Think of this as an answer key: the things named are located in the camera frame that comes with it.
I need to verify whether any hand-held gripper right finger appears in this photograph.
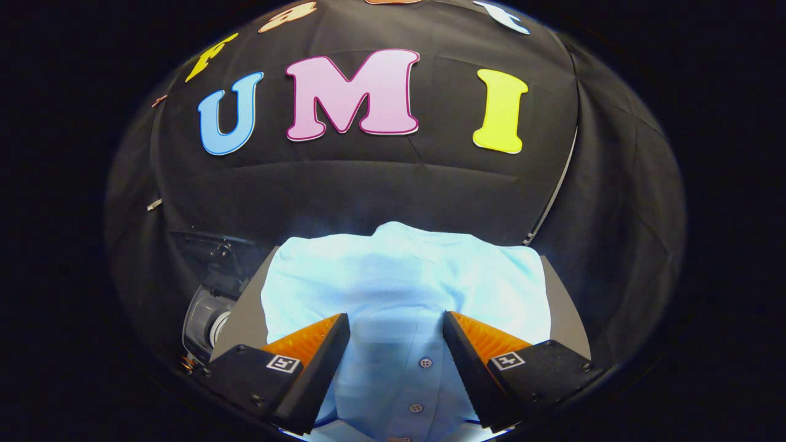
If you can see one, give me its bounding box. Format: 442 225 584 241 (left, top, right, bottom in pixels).
442 310 605 433

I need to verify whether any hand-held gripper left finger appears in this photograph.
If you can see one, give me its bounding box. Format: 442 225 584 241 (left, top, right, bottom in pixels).
195 312 351 435

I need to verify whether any light blue shirt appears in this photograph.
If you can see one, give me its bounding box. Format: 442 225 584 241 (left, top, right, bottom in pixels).
260 221 552 442

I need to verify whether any grey washing machine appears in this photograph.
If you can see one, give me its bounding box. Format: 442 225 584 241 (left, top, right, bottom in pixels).
182 270 246 369

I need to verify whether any dark washing machine lid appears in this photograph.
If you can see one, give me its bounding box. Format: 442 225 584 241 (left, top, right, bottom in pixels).
168 230 262 297

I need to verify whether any grey cabinet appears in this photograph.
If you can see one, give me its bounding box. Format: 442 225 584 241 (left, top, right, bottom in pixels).
210 246 592 364

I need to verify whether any black backdrop cloth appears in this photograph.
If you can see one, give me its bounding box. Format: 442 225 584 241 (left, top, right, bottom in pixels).
104 0 687 381

